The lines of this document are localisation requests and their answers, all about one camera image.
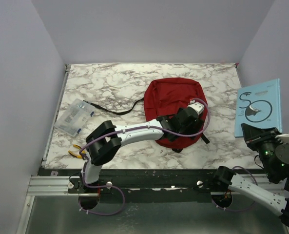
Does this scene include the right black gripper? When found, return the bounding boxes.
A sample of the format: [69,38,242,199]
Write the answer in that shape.
[241,122,284,178]

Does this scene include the light blue book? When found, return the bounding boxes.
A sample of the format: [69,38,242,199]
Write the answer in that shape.
[234,79,283,137]

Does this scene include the red backpack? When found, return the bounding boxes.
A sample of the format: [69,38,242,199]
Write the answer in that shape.
[83,78,211,154]

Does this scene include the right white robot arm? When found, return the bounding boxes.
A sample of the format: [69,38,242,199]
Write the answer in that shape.
[212,123,289,227]

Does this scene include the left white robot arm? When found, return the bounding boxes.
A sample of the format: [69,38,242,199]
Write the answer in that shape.
[79,102,208,193]

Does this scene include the clear plastic organizer box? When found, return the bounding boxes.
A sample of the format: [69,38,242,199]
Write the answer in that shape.
[55,98,95,137]

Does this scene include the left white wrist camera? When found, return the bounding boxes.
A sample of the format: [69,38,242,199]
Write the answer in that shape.
[188,99,205,115]

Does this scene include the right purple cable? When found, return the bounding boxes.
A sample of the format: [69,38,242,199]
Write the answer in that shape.
[214,165,257,212]

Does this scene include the purple cable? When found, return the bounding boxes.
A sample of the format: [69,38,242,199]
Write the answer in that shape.
[77,97,211,216]
[214,165,257,212]

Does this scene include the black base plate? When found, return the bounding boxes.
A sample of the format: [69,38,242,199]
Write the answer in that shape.
[37,167,252,204]

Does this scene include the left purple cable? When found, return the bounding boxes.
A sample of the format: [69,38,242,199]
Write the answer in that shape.
[77,97,211,216]

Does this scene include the yellow handled pliers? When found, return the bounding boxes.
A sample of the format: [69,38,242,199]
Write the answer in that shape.
[68,144,86,159]

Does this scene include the aluminium mounting rail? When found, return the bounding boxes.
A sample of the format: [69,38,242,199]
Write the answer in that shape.
[27,174,284,196]

